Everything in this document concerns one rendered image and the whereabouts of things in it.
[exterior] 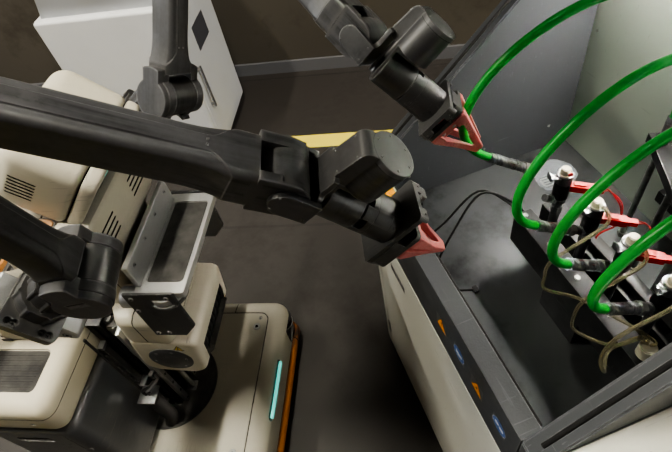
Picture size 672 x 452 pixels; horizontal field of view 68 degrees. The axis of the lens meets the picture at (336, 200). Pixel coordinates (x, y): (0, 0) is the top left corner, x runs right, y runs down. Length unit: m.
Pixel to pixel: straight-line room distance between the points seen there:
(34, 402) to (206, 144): 0.91
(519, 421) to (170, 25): 0.88
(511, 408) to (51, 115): 0.74
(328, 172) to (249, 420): 1.21
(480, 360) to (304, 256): 1.43
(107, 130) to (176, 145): 0.06
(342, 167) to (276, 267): 1.74
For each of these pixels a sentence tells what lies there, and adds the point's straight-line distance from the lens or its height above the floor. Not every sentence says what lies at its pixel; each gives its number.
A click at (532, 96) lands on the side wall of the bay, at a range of 1.27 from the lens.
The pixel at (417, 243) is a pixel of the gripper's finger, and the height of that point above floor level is 1.28.
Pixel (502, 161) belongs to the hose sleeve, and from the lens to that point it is 0.88.
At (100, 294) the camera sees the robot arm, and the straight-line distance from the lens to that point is 0.76.
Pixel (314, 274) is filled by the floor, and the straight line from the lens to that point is 2.17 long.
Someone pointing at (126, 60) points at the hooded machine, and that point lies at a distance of 2.55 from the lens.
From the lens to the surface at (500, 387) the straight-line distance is 0.90.
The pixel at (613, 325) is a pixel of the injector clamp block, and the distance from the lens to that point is 0.95.
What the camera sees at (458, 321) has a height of 0.95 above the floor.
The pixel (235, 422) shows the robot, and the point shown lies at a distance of 1.67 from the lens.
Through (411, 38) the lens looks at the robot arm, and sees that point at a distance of 0.73.
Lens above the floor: 1.78
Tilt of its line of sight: 48 degrees down
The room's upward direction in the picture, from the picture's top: 13 degrees counter-clockwise
